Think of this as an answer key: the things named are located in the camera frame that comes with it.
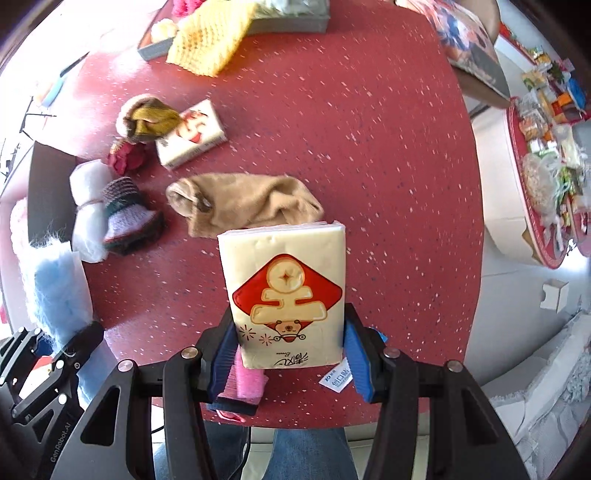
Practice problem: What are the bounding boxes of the pink fluffy cloth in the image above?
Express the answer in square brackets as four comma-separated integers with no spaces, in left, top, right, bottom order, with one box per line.
[8,198,38,278]

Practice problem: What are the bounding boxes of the pink sponge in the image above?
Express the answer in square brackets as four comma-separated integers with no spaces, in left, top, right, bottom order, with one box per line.
[221,357,269,412]

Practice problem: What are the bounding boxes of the rolled pink sock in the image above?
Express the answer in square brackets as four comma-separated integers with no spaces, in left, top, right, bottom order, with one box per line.
[115,93,182,141]

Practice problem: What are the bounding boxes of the large cream tissue pack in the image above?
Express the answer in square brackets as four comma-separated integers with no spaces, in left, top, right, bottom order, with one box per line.
[217,222,347,370]

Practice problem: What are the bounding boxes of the white fluffy cloth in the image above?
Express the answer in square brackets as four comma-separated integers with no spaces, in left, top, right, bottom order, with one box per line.
[69,159,114,264]

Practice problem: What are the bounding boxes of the grey tray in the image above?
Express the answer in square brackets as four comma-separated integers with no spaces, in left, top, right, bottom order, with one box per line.
[137,0,332,62]

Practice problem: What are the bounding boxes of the floral cushion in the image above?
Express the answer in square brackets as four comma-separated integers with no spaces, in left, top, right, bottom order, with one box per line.
[402,0,512,100]

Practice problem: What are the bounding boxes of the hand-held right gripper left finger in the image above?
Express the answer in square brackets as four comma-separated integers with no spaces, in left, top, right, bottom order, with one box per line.
[50,308,262,480]

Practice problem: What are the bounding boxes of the tan fluffy sock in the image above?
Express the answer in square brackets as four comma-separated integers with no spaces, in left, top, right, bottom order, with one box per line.
[166,173,326,238]

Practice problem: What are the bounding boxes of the small red print tissue pack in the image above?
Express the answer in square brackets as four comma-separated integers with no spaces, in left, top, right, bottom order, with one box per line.
[154,99,227,169]

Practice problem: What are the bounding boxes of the grey cardboard box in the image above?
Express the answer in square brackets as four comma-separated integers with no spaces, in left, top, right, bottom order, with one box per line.
[0,138,93,333]

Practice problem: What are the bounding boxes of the yellow foam net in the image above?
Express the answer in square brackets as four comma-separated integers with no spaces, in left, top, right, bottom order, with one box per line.
[165,0,259,77]

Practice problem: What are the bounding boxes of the grey white blanket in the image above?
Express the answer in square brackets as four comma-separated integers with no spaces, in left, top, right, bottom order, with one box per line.
[480,309,591,480]

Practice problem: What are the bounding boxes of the dark red crocheted flower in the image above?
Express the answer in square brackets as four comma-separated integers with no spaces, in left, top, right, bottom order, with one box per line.
[107,138,147,174]

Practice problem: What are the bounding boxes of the light blue fluffy cloth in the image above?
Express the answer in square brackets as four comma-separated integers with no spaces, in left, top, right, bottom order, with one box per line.
[21,233,116,407]

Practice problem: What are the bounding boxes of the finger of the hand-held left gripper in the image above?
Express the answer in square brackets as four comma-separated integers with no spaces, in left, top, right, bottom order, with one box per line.
[0,327,44,388]
[11,320,106,423]

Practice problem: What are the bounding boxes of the person's blue jeans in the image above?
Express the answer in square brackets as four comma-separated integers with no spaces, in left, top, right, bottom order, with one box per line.
[152,418,365,480]

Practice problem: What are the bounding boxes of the small white box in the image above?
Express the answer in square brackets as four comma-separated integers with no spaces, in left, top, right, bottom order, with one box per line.
[540,279,571,311]

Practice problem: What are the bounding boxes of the dark striped small item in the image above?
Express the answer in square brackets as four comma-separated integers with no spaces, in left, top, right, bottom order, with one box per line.
[100,176,166,256]

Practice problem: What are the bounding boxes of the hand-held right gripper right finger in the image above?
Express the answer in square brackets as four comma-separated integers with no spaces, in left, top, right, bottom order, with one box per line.
[342,302,532,480]

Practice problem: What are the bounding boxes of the red round side table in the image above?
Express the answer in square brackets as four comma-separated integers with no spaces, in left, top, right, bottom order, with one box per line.
[480,28,591,273]

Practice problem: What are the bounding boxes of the small white paper label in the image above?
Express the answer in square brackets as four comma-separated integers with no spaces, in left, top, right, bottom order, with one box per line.
[318,367,354,392]

